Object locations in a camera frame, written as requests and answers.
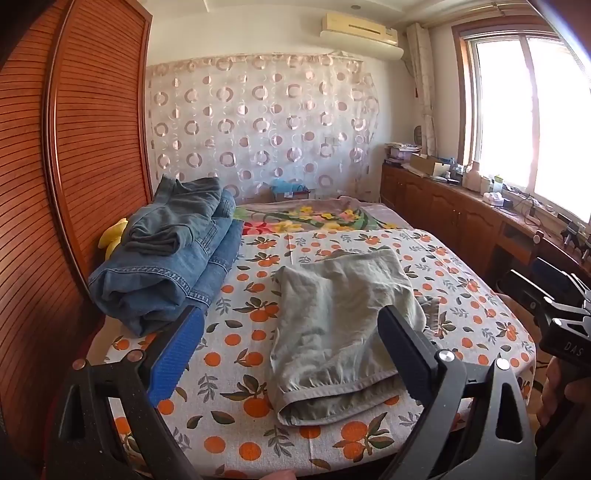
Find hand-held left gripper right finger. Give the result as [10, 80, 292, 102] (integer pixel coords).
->
[376, 305, 539, 480]

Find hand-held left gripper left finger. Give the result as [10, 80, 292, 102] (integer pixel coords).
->
[46, 305, 206, 480]

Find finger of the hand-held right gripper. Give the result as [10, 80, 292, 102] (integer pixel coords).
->
[501, 270, 555, 319]
[531, 257, 587, 296]

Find khaki pants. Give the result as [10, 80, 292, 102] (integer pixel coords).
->
[268, 247, 446, 428]

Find folded grey-blue pants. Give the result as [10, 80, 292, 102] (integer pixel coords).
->
[122, 175, 236, 257]

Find person's right hand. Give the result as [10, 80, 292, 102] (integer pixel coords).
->
[538, 360, 591, 430]

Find orange print bedsheet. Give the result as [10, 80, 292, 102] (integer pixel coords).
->
[104, 228, 536, 476]

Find folded blue jeans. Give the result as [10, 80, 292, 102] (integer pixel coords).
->
[88, 189, 245, 337]

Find long wooden cabinet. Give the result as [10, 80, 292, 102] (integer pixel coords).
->
[381, 164, 591, 296]

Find white plastic bottle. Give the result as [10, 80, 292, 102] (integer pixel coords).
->
[463, 161, 482, 191]

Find yellow soft toy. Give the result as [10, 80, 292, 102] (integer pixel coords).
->
[99, 219, 129, 261]

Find cardboard box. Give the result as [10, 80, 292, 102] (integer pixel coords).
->
[409, 154, 451, 178]

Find floral blanket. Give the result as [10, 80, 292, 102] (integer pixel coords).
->
[233, 196, 411, 236]

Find stack of papers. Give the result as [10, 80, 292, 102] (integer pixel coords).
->
[383, 143, 422, 168]

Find blue box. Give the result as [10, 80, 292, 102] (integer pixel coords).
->
[270, 181, 317, 201]

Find wooden slatted wardrobe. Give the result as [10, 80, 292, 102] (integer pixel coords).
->
[0, 0, 155, 462]

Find floral window curtain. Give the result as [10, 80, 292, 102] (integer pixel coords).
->
[406, 21, 439, 158]

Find circle pattern sheer curtain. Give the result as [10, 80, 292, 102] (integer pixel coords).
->
[145, 53, 382, 204]

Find wall air conditioner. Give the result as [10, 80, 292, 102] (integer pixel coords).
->
[318, 13, 403, 61]

